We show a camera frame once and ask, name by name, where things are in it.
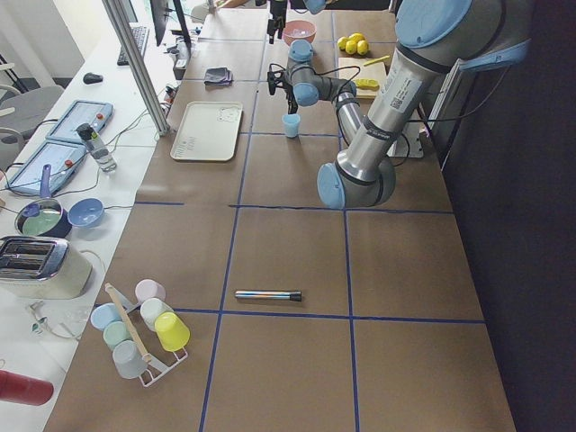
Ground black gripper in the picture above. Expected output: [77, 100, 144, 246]
[267, 0, 286, 44]
[283, 83, 298, 114]

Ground light blue cup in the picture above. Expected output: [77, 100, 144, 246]
[282, 113, 301, 139]

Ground steel muddler black tip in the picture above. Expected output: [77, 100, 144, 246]
[235, 290, 302, 302]

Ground clear ice cube pile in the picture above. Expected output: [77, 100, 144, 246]
[289, 28, 312, 39]

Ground pink cup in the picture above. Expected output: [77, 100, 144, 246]
[135, 279, 167, 303]

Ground white cup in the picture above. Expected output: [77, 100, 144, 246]
[139, 297, 174, 332]

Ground yellow cup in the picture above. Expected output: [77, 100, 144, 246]
[154, 311, 191, 352]

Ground blue cup on rack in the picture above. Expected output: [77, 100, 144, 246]
[90, 302, 122, 331]

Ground green cup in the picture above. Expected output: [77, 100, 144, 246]
[103, 321, 132, 351]

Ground white cup rack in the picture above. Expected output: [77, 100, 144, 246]
[104, 283, 189, 388]

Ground grey cup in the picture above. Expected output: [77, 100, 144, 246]
[112, 340, 147, 379]

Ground pink bowl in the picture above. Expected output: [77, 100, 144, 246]
[283, 20, 317, 45]

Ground wooden cutting board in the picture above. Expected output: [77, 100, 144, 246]
[337, 58, 387, 99]

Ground grey folded cloth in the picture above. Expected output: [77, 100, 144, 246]
[203, 67, 233, 86]

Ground lemon slices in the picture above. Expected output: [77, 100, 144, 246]
[354, 78, 380, 91]

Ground yellow lemon pile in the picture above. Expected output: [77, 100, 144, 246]
[337, 32, 370, 56]

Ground cream bear tray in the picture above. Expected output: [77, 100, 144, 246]
[170, 101, 243, 162]

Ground green knife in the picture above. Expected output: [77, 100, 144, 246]
[363, 55, 391, 68]

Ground black keyboard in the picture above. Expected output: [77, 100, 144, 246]
[116, 25, 150, 67]

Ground black computer mouse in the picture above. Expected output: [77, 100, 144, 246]
[83, 72, 104, 85]

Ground far teach pendant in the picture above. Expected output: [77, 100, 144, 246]
[46, 100, 114, 143]

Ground teach pendant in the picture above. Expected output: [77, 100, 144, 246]
[46, 100, 114, 143]
[7, 139, 86, 196]

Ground clear water bottle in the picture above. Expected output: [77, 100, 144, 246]
[76, 123, 117, 172]

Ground blue bowl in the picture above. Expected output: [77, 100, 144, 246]
[67, 198, 104, 228]

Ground near teach pendant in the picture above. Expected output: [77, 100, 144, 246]
[7, 139, 86, 196]

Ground blue saucepan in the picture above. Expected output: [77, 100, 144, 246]
[14, 164, 72, 239]

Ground cream toaster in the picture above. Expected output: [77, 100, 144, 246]
[1, 236, 92, 300]

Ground red bottle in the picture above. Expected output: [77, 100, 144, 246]
[1, 370, 54, 406]

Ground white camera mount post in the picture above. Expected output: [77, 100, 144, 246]
[387, 122, 424, 158]

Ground aluminium frame post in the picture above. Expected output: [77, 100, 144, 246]
[102, 0, 170, 137]

